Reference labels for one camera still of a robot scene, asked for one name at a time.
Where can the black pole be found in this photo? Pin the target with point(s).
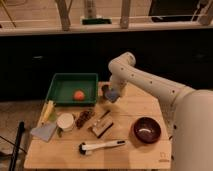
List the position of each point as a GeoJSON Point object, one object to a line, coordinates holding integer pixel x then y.
{"type": "Point", "coordinates": [16, 148]}

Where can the blue-grey sponge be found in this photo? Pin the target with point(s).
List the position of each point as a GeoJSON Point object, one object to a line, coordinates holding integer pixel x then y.
{"type": "Point", "coordinates": [111, 95]}

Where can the small metal cup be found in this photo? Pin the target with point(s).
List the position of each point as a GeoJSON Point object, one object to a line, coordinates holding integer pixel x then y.
{"type": "Point", "coordinates": [105, 91]}

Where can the green base white stand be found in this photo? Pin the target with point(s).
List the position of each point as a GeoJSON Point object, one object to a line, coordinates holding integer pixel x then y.
{"type": "Point", "coordinates": [90, 14]}

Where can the dark red bowl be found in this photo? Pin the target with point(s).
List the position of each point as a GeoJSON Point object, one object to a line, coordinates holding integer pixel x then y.
{"type": "Point", "coordinates": [147, 130]}

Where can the green plastic tray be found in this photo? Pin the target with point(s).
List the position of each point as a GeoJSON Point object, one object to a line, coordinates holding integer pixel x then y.
{"type": "Point", "coordinates": [64, 85]}

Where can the wooden post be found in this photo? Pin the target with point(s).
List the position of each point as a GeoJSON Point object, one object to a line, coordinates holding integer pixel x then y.
{"type": "Point", "coordinates": [125, 12]}
{"type": "Point", "coordinates": [64, 15]}

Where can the white dish brush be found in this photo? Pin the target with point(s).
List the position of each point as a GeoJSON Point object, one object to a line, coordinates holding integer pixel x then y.
{"type": "Point", "coordinates": [86, 149]}

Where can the wooden post right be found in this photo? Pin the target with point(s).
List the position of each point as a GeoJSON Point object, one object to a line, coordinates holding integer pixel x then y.
{"type": "Point", "coordinates": [125, 12]}

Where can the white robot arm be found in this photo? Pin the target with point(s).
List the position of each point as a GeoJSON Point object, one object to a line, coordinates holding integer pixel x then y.
{"type": "Point", "coordinates": [192, 136]}

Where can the orange ball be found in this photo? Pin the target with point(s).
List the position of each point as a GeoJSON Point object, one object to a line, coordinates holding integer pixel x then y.
{"type": "Point", "coordinates": [79, 95]}

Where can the white round container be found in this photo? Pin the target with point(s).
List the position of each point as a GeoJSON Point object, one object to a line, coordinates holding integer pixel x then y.
{"type": "Point", "coordinates": [66, 122]}

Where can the wooden block brush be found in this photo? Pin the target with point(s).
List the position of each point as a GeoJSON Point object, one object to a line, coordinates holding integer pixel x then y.
{"type": "Point", "coordinates": [99, 128]}

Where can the brown pine cone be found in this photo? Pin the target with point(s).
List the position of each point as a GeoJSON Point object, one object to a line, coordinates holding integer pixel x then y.
{"type": "Point", "coordinates": [84, 117]}

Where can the grey folded cloth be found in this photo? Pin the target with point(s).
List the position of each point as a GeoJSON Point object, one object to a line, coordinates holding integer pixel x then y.
{"type": "Point", "coordinates": [45, 131]}

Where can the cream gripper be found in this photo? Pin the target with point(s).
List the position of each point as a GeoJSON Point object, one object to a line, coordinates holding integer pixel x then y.
{"type": "Point", "coordinates": [120, 88]}

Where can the wooden post left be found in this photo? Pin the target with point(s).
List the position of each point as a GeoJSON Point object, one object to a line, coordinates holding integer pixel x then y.
{"type": "Point", "coordinates": [64, 15]}

